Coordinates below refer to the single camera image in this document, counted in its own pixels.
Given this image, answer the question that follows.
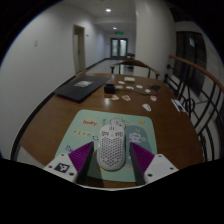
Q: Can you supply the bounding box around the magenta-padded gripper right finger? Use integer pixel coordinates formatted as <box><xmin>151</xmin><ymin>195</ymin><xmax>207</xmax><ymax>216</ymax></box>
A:
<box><xmin>129</xmin><ymin>141</ymin><xmax>179</xmax><ymax>186</ymax></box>

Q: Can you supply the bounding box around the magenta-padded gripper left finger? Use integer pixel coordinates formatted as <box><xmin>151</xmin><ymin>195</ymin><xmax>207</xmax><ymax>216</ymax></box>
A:
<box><xmin>43</xmin><ymin>140</ymin><xmax>95</xmax><ymax>185</ymax></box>

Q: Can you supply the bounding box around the white perforated computer mouse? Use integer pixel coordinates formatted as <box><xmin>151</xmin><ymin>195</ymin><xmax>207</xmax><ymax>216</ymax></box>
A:
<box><xmin>96</xmin><ymin>122</ymin><xmax>127</xmax><ymax>172</ymax></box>

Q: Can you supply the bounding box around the green cartoon-print mouse pad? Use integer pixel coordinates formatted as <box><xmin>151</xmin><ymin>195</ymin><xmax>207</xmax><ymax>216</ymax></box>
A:
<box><xmin>54</xmin><ymin>109</ymin><xmax>158</xmax><ymax>184</ymax></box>

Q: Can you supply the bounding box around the black closed laptop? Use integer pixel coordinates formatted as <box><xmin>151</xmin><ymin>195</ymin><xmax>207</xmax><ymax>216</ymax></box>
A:
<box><xmin>53</xmin><ymin>75</ymin><xmax>111</xmax><ymax>103</ymax></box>

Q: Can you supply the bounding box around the small black box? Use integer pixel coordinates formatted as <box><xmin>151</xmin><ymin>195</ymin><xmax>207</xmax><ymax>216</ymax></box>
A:
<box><xmin>103</xmin><ymin>83</ymin><xmax>116</xmax><ymax>96</ymax></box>

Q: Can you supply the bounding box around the black railing with wooden handrail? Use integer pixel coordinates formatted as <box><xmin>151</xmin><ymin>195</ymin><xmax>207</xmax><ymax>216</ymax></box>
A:
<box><xmin>163</xmin><ymin>54</ymin><xmax>224</xmax><ymax>164</ymax></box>

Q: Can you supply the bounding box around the brown wooden armchair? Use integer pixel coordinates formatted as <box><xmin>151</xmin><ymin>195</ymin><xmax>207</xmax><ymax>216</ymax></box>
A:
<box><xmin>110</xmin><ymin>59</ymin><xmax>161</xmax><ymax>80</ymax></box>

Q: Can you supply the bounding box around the dark window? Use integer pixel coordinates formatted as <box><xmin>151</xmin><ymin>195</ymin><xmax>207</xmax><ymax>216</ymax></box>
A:
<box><xmin>174</xmin><ymin>31</ymin><xmax>206</xmax><ymax>98</ymax></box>

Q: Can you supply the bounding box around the white side door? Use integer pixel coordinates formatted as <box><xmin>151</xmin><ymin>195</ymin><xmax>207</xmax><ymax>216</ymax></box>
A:
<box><xmin>72</xmin><ymin>24</ymin><xmax>87</xmax><ymax>75</ymax></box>

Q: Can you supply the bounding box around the glass double door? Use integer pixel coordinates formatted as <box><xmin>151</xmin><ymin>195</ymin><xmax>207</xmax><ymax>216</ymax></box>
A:
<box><xmin>110</xmin><ymin>37</ymin><xmax>129</xmax><ymax>60</ymax></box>

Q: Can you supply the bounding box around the thin black cable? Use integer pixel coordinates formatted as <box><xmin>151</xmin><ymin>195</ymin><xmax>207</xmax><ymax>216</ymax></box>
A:
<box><xmin>114</xmin><ymin>87</ymin><xmax>157</xmax><ymax>97</ymax></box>

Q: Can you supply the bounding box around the black cable with plug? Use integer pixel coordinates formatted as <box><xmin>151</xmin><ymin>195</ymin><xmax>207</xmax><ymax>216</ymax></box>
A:
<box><xmin>150</xmin><ymin>84</ymin><xmax>185</xmax><ymax>113</ymax></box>

